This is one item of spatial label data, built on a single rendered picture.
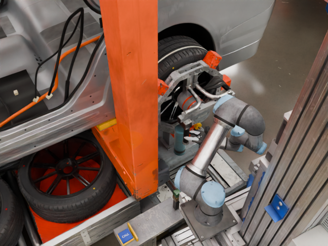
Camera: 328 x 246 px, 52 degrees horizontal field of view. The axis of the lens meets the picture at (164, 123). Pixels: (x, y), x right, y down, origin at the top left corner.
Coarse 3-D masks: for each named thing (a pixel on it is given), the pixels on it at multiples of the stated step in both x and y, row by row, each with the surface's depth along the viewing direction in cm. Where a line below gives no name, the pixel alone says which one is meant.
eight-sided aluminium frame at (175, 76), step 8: (192, 64) 209; (200, 64) 210; (176, 72) 204; (184, 72) 204; (192, 72) 206; (200, 72) 211; (208, 72) 216; (216, 72) 220; (168, 80) 205; (176, 80) 202; (168, 88) 204; (216, 88) 234; (160, 96) 207; (160, 104) 209; (160, 112) 215; (160, 120) 221; (192, 120) 246; (160, 128) 226; (168, 128) 233
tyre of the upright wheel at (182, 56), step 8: (168, 40) 217; (176, 40) 217; (184, 40) 219; (192, 40) 225; (160, 48) 212; (168, 48) 211; (176, 48) 211; (184, 48) 211; (192, 48) 214; (200, 48) 218; (160, 56) 209; (168, 56) 207; (176, 56) 206; (184, 56) 206; (192, 56) 209; (200, 56) 214; (160, 64) 205; (168, 64) 204; (176, 64) 206; (184, 64) 210; (160, 72) 204; (168, 72) 207
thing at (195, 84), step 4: (196, 76) 210; (196, 80) 213; (196, 84) 213; (200, 88) 211; (204, 92) 209; (224, 92) 209; (228, 92) 209; (232, 92) 211; (208, 96) 208; (212, 96) 207; (216, 96) 207; (220, 96) 207
